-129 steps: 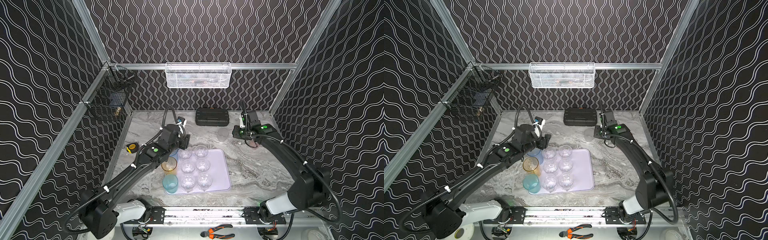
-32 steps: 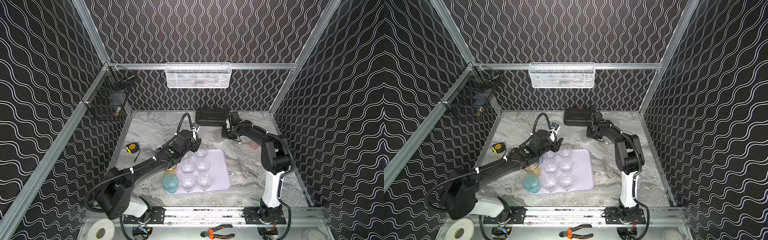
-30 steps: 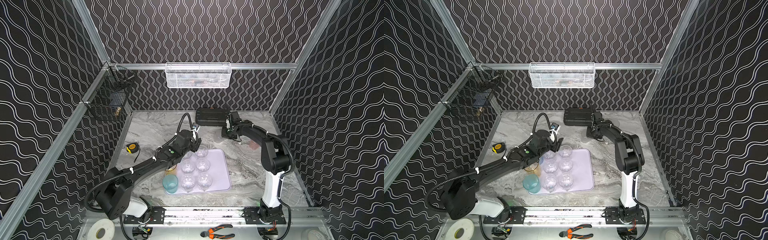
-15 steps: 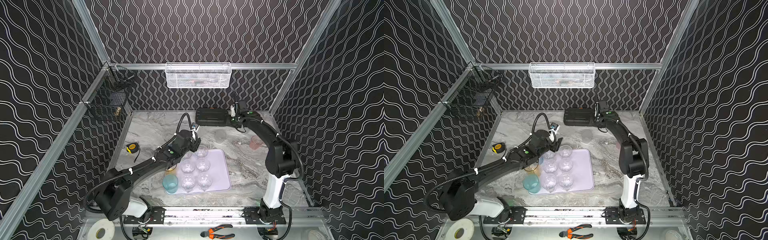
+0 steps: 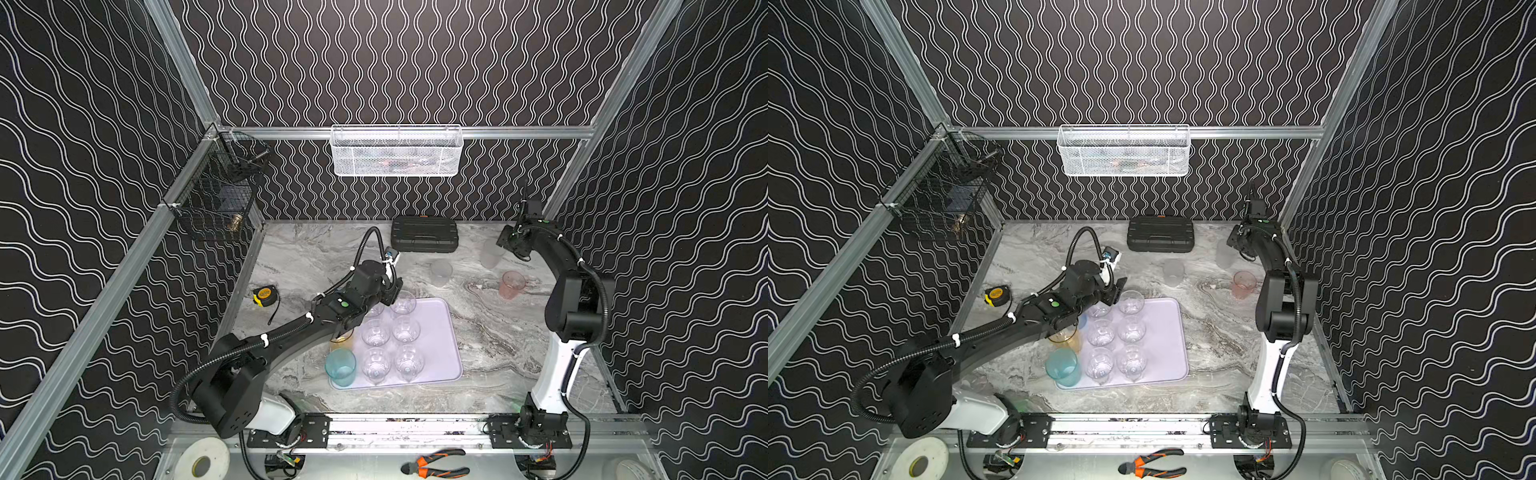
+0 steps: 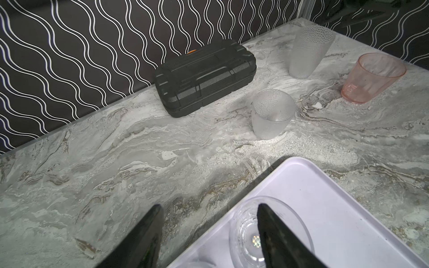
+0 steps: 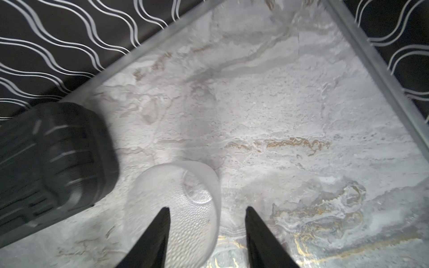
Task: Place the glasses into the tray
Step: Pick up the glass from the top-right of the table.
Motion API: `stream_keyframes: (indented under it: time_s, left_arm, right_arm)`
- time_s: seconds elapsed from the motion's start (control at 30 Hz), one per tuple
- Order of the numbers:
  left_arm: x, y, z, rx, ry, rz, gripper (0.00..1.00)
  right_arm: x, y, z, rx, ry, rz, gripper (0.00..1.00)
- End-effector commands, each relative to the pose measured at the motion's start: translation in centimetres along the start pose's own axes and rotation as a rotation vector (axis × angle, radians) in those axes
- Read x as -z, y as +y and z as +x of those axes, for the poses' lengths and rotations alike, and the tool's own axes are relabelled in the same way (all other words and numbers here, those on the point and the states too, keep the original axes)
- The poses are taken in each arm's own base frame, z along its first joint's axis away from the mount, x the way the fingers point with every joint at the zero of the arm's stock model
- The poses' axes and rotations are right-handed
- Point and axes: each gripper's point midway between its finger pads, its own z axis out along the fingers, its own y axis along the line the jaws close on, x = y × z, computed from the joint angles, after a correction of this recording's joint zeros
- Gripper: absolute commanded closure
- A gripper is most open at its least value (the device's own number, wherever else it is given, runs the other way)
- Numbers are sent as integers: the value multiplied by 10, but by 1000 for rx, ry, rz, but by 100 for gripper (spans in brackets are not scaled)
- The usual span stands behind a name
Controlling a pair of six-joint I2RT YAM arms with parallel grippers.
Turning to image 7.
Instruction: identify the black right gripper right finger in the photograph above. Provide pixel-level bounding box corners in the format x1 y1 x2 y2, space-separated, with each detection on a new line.
245 206 299 268

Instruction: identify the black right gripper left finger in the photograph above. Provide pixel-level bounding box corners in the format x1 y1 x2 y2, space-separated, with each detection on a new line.
116 207 170 268

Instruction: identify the black plastic case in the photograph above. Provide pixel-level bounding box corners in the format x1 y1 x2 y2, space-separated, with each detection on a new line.
1 102 120 246

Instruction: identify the frosted plastic cup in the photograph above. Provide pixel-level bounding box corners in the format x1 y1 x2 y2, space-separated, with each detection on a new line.
124 161 221 268

